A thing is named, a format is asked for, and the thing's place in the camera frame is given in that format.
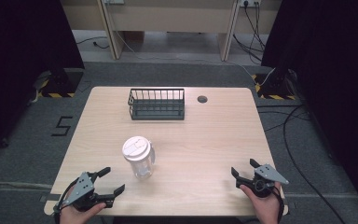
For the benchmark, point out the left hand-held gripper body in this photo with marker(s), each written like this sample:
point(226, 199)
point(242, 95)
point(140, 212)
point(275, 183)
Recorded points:
point(84, 186)

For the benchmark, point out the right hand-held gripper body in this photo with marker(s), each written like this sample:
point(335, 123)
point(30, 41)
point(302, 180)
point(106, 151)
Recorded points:
point(265, 174)

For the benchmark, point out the person's left hand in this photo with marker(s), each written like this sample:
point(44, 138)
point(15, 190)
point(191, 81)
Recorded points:
point(74, 216)

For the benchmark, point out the person's right hand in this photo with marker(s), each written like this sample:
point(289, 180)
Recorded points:
point(267, 208)

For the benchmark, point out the clear cup with white lid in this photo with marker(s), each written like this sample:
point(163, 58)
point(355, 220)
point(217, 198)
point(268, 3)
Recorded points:
point(136, 150)

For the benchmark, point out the black stand base striped tape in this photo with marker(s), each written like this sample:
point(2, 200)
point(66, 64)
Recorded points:
point(62, 82)
point(276, 87)

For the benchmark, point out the black curtain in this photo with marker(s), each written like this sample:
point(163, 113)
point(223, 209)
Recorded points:
point(21, 62)
point(335, 77)

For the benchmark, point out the beige wooden desk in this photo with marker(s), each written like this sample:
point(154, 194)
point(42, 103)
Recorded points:
point(167, 18)

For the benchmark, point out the white power strip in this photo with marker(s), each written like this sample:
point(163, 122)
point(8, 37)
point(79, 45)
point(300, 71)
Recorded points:
point(114, 1)

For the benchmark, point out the white wall socket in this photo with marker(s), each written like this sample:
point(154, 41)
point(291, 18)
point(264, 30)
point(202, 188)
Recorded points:
point(250, 2)

